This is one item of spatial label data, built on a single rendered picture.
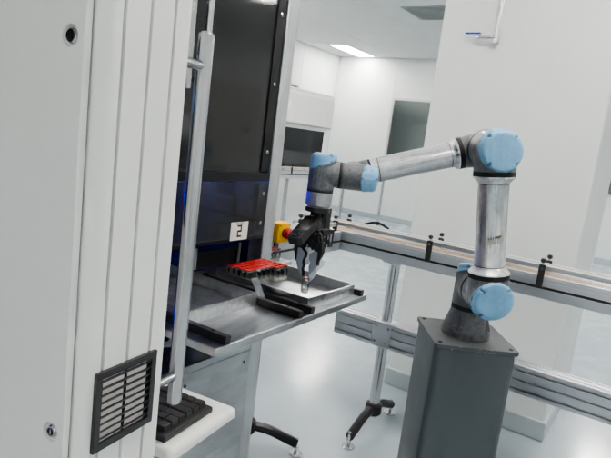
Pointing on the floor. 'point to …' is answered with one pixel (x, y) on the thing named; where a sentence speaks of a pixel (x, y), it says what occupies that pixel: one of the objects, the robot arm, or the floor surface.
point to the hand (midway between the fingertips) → (305, 275)
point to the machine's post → (263, 247)
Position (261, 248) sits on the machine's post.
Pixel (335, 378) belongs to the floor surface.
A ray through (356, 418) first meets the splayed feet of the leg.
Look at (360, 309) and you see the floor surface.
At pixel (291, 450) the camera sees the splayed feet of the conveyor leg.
